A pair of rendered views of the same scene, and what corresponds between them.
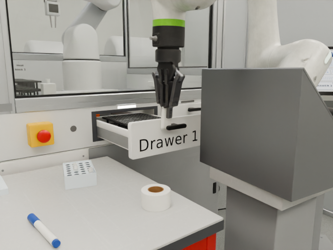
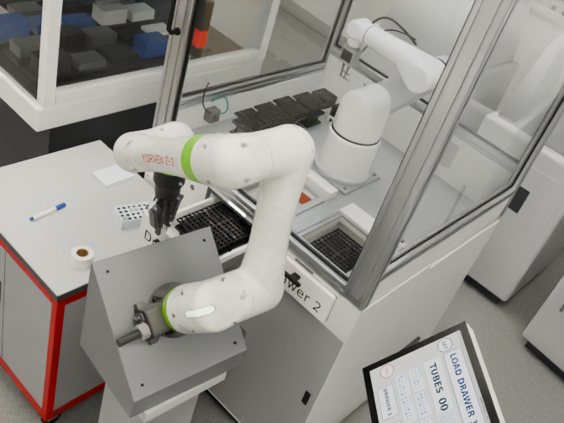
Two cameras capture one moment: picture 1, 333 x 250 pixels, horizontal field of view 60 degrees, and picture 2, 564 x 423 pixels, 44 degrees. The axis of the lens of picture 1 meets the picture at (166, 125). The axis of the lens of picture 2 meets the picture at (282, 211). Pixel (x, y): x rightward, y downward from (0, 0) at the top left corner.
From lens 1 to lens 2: 2.14 m
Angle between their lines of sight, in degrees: 67
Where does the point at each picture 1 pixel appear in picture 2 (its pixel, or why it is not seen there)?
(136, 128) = (145, 219)
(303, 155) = (88, 324)
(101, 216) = (66, 235)
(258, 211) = not seen: hidden behind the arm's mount
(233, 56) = not seen: outside the picture
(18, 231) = (50, 203)
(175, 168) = (265, 316)
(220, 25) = (391, 219)
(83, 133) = (197, 198)
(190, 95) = (310, 263)
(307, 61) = (180, 295)
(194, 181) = (281, 356)
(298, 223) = not seen: hidden behind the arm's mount
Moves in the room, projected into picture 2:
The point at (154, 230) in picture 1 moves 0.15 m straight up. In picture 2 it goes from (44, 258) to (46, 222)
